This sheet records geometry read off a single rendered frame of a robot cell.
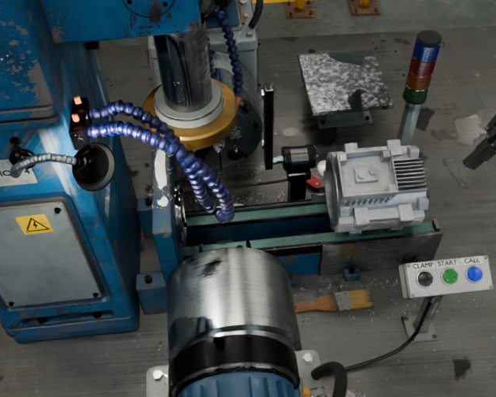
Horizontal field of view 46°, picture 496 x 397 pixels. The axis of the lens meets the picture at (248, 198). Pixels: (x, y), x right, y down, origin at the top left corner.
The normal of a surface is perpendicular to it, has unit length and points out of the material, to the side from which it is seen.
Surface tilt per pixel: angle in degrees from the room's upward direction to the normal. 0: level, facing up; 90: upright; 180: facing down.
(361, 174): 23
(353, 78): 0
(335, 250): 90
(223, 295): 6
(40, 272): 90
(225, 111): 0
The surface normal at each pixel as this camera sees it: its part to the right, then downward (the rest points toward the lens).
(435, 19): -0.03, -0.63
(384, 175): 0.01, -0.29
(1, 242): 0.11, 0.77
